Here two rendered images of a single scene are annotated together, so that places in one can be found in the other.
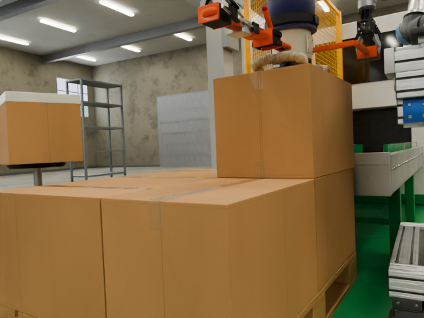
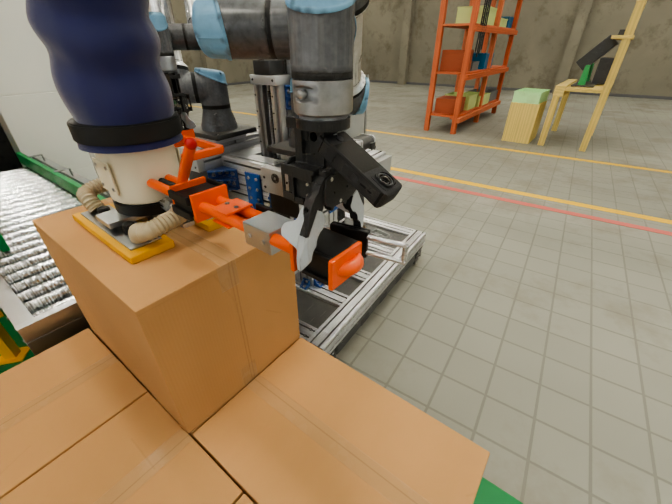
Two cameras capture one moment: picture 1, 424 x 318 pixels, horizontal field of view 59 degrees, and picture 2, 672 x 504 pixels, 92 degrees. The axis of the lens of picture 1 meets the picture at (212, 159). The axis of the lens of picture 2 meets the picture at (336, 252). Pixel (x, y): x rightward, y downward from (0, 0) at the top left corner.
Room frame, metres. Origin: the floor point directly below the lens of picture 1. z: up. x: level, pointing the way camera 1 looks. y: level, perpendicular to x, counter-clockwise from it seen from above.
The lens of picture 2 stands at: (1.12, 0.39, 1.35)
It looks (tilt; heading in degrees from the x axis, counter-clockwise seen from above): 32 degrees down; 274
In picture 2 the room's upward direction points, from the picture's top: straight up
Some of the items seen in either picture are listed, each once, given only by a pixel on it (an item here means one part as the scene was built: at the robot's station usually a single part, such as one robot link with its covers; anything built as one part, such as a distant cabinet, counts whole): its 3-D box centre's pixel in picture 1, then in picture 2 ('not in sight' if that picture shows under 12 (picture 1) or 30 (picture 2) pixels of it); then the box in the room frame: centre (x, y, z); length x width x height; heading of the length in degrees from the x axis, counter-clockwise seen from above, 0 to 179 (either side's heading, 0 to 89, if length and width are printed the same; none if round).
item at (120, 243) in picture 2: not in sight; (118, 224); (1.71, -0.29, 0.97); 0.34 x 0.10 x 0.05; 146
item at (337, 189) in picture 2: not in sight; (319, 161); (1.17, -0.06, 1.21); 0.09 x 0.08 x 0.12; 146
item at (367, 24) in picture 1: (366, 22); (171, 93); (1.73, -0.74, 1.22); 0.09 x 0.08 x 0.12; 147
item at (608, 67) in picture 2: not in sight; (570, 75); (-2.15, -5.68, 0.94); 1.44 x 1.28 x 1.88; 60
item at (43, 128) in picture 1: (35, 131); not in sight; (2.38, 1.12, 0.82); 0.60 x 0.40 x 0.40; 37
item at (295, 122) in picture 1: (289, 127); (177, 283); (1.65, -0.35, 0.74); 0.60 x 0.40 x 0.40; 146
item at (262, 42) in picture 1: (266, 40); (200, 198); (1.45, -0.23, 1.07); 0.10 x 0.08 x 0.06; 56
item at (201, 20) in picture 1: (215, 16); (325, 256); (1.16, -0.03, 1.07); 0.08 x 0.07 x 0.05; 146
